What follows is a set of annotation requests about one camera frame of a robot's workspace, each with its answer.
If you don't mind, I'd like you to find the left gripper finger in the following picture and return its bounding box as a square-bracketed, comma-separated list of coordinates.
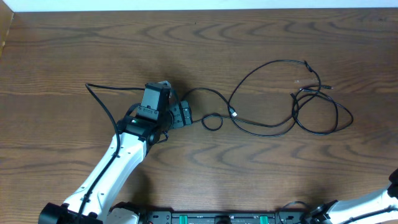
[169, 103, 185, 129]
[181, 101, 193, 126]

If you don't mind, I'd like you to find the black USB cable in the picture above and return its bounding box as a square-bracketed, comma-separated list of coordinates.
[180, 59, 323, 138]

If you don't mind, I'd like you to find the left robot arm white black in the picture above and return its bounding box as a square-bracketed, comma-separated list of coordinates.
[38, 81, 191, 224]

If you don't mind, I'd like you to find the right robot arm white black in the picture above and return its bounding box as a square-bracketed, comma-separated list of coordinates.
[301, 170, 397, 224]

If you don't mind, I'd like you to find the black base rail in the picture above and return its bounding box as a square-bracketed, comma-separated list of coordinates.
[108, 201, 312, 224]

